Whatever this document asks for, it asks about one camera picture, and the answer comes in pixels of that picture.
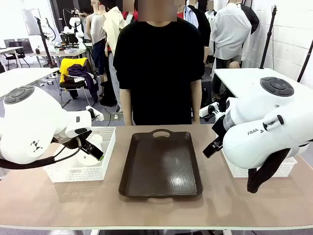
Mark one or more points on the mannequin in blue shirt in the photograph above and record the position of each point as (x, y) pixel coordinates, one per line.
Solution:
(190, 16)

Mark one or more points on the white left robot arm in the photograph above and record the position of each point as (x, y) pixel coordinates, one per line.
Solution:
(31, 122)

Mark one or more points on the cluttered background work table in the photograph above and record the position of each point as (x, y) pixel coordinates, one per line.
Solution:
(68, 51)

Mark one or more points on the black tripod stand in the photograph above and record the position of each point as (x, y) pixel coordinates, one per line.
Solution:
(268, 36)
(44, 41)
(305, 61)

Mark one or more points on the person in black t-shirt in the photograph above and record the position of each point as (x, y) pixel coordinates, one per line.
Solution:
(159, 68)

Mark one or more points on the person's right forearm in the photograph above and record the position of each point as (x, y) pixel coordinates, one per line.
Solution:
(126, 107)

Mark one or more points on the metal chair with clothes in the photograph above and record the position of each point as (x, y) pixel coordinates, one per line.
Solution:
(73, 88)

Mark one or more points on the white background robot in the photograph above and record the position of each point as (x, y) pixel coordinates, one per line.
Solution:
(74, 23)

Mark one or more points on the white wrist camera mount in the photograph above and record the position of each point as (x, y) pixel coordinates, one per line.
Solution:
(207, 110)
(96, 115)

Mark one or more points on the black office chair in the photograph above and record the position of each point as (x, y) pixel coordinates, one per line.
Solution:
(17, 50)

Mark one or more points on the mannequin in beige shirt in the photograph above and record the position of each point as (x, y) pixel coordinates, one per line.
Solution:
(112, 27)

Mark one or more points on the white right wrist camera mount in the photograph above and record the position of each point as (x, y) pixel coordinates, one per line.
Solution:
(207, 110)

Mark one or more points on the mannequin in white shirt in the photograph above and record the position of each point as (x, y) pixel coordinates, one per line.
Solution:
(230, 31)

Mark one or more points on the black hanging jacket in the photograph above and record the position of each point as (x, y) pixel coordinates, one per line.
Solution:
(252, 17)

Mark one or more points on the yellow garment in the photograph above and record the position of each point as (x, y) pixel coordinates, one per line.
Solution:
(65, 66)

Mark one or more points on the mannequin in white tank top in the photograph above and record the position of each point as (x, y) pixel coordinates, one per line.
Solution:
(96, 27)

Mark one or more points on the translucent white conical flask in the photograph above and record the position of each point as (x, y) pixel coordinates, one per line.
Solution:
(86, 160)

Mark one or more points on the person's left forearm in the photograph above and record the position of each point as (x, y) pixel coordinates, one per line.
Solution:
(196, 100)

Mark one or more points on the white perforated plastic basket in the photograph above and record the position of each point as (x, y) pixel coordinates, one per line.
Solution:
(80, 175)
(286, 169)

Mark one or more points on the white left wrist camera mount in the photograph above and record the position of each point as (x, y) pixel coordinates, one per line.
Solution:
(96, 115)

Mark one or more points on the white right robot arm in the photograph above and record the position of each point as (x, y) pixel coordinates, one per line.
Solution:
(259, 142)

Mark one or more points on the white board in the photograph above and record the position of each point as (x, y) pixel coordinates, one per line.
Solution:
(31, 20)

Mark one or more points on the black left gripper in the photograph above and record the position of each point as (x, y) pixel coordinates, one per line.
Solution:
(71, 142)

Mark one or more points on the purple garment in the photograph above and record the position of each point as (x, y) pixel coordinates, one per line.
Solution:
(84, 73)

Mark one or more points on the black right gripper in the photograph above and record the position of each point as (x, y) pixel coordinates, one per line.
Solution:
(218, 129)

